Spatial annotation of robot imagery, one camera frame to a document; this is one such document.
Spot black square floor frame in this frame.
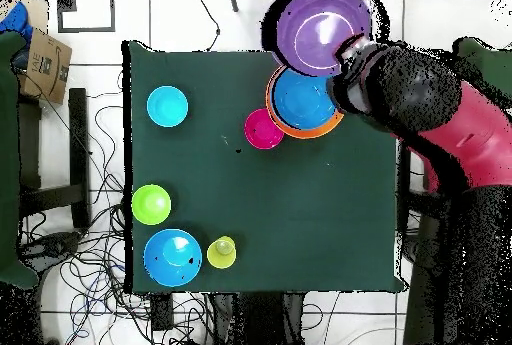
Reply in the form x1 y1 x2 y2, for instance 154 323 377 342
56 0 116 34

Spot tangled floor cables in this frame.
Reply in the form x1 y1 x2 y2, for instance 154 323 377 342
19 80 213 345

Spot black bench frame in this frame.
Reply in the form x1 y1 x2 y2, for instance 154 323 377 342
17 87 92 231

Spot small green bowl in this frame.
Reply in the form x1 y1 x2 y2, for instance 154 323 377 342
130 183 173 227

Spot black floor cable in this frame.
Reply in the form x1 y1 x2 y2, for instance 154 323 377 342
194 0 222 53

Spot yellow cup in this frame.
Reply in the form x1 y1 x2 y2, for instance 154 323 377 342
206 235 238 270

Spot large purple bowl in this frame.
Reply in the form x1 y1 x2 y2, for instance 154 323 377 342
274 0 373 79

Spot dark green tablecloth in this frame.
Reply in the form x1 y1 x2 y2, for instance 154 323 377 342
121 39 410 295

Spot small red bowl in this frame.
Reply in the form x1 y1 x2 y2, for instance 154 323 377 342
243 107 285 151

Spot large orange bowl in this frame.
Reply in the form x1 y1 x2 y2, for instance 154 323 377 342
264 63 345 141

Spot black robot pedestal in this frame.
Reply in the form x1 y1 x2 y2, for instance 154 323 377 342
211 292 307 345

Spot green covered side table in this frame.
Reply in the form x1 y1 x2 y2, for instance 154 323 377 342
0 30 41 290
451 38 512 98

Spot cardboard box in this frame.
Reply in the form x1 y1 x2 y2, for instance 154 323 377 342
17 0 74 106

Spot blue cloth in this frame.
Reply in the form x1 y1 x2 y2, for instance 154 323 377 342
0 0 34 44

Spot small light blue bowl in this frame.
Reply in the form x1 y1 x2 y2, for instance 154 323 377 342
146 85 190 129

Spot black power box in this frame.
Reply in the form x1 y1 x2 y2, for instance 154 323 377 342
149 292 175 332

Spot black stand base with knob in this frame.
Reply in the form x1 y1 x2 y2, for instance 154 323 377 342
19 230 83 270

